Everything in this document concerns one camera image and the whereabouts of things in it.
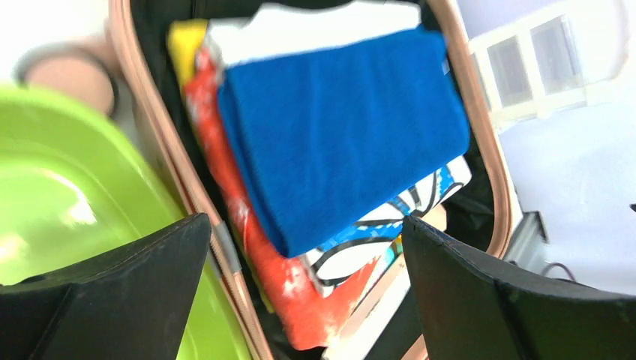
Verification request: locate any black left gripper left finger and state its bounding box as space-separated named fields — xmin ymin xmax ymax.
xmin=1 ymin=214 xmax=211 ymax=359

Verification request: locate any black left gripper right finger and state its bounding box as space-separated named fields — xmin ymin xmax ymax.
xmin=402 ymin=217 xmax=635 ymax=359

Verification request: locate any pink hard-shell suitcase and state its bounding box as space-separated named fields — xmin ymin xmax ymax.
xmin=12 ymin=0 xmax=514 ymax=360

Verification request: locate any green plastic tray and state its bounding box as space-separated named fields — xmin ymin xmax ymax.
xmin=1 ymin=85 xmax=251 ymax=359

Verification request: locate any blue towel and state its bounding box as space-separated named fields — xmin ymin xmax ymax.
xmin=217 ymin=27 xmax=471 ymax=258

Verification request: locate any white printed t-shirt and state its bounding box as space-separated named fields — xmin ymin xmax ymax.
xmin=201 ymin=1 xmax=472 ymax=297

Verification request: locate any white toothpaste box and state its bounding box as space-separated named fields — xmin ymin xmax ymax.
xmin=322 ymin=264 xmax=410 ymax=359

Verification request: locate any red snack bag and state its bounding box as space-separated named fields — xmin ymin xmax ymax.
xmin=184 ymin=49 xmax=379 ymax=350

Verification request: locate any yellow flat box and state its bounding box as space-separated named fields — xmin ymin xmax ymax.
xmin=166 ymin=19 xmax=209 ymax=92

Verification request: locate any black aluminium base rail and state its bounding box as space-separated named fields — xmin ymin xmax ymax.
xmin=503 ymin=211 xmax=549 ymax=269

